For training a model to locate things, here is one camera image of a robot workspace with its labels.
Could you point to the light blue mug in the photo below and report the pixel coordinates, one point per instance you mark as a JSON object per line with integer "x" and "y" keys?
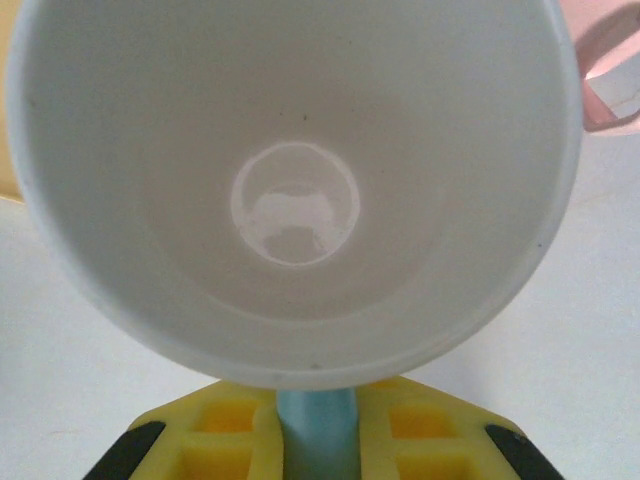
{"x": 300, "y": 150}

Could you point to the pink mug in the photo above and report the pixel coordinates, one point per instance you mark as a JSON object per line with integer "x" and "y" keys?
{"x": 600, "y": 30}

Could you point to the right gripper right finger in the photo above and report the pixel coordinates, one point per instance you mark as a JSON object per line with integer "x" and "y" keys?
{"x": 425, "y": 440}

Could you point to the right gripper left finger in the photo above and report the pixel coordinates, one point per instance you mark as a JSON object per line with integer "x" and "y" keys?
{"x": 225, "y": 440}

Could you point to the yellow plastic tray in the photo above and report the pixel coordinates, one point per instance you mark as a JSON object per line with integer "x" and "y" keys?
{"x": 7, "y": 185}

